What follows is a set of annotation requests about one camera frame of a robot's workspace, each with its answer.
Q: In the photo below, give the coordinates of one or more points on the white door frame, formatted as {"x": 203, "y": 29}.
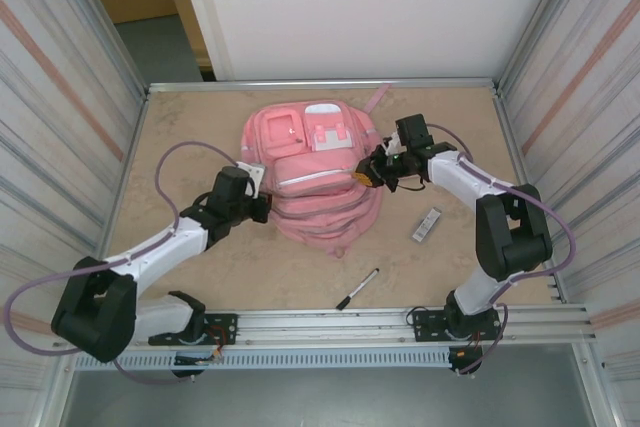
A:
{"x": 212, "y": 37}

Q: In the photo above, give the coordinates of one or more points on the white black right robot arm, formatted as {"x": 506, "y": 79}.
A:
{"x": 460, "y": 172}

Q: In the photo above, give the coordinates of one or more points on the aluminium table edge bar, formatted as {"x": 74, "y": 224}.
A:
{"x": 250, "y": 85}

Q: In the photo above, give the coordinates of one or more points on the pink student backpack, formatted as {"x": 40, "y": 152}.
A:
{"x": 310, "y": 197}

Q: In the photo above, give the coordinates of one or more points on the corrugated translucent side panel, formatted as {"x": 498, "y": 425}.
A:
{"x": 590, "y": 97}
{"x": 50, "y": 97}

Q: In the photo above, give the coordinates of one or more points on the black white marker pen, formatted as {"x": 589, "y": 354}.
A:
{"x": 358, "y": 289}

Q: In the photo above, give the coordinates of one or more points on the small white printed box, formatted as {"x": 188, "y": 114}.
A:
{"x": 426, "y": 224}

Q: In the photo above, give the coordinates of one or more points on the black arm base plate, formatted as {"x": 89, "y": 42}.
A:
{"x": 425, "y": 324}
{"x": 225, "y": 322}

